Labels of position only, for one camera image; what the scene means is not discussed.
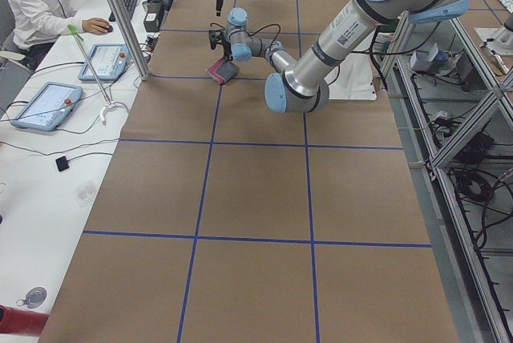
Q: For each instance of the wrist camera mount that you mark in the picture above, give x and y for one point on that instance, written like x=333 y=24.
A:
x=216 y=38

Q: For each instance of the small black square puck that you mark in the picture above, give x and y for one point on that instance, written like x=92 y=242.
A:
x=62 y=163

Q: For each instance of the pink grey-backed towel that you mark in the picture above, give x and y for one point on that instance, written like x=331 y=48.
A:
x=222 y=71

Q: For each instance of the aluminium frame rack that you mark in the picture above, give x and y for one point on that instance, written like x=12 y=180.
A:
x=451 y=83

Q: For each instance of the far teach pendant tablet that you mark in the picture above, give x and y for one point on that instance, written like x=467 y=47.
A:
x=108 y=60

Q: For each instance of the red cylinder object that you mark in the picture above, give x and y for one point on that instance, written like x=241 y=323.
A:
x=22 y=322

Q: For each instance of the round metal badge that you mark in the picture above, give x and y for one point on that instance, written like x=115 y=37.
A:
x=34 y=298

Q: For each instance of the black box white label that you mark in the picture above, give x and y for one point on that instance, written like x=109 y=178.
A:
x=154 y=17

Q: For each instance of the aluminium frame post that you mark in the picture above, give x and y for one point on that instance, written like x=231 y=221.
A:
x=130 y=38

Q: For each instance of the teach pendant tablet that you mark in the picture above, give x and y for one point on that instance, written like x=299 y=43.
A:
x=49 y=107
x=108 y=60

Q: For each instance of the near teach pendant tablet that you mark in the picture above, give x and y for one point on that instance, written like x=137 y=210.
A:
x=49 y=107

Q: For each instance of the seated person white hoodie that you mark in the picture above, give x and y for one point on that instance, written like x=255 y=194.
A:
x=39 y=24

